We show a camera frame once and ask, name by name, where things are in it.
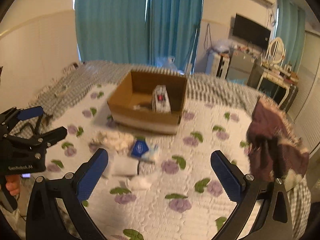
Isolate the white cloth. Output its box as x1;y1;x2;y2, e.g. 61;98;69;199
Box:
108;154;150;177

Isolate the cream cloth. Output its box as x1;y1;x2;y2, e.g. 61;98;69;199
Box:
91;131;135;155

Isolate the floral tissue pack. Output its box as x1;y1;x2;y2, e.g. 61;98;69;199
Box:
151;85;171;113

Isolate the person's left hand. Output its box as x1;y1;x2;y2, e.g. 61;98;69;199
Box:
5;175;20;196

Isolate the tape roll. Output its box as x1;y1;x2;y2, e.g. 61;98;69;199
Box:
55;85;68;98

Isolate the small white crumpled tissue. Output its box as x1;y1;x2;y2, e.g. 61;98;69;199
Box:
128;176;152;191

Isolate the maroon woven blanket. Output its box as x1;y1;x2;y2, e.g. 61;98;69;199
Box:
247;96;309;191

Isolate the grey checked bedsheet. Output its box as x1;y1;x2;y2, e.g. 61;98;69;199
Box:
10;60;312;240

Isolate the white floral quilted mat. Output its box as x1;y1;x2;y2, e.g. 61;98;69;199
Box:
44;83;259;239

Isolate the light blue plastic bag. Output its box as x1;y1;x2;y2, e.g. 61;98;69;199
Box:
227;79;247;86

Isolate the white louvered wardrobe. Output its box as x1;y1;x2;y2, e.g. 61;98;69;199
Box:
288;31;319;151

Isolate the brown cardboard box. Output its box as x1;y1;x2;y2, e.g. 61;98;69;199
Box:
107;70;187;135

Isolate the white dressing table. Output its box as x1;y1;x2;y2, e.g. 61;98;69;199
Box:
255;67;298;111

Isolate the grey mini fridge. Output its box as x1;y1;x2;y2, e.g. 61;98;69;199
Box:
226;50;255;81

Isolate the white suitcase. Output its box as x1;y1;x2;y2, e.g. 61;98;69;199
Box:
206;50;229;79

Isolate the white mop pole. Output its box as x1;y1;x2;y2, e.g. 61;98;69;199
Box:
185;22;201;74

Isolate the teal curtain left panel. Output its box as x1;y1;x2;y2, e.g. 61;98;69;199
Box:
75;0;148;64

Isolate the teal curtain panel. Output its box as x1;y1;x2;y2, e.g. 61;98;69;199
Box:
75;0;148;64
146;0;203;71

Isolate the clear water jug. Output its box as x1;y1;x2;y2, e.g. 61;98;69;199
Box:
156;56;177;70

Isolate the white oval vanity mirror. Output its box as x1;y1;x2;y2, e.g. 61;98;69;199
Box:
266;37;286;67

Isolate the clear plastic bag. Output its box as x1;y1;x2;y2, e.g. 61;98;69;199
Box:
213;39;234;54

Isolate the teal curtain right window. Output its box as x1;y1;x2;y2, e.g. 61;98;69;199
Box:
276;0;305;72

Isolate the teal curtain middle panel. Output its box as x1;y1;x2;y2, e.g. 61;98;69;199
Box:
146;0;203;71

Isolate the black wall television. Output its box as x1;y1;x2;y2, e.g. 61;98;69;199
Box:
232;14;271;50

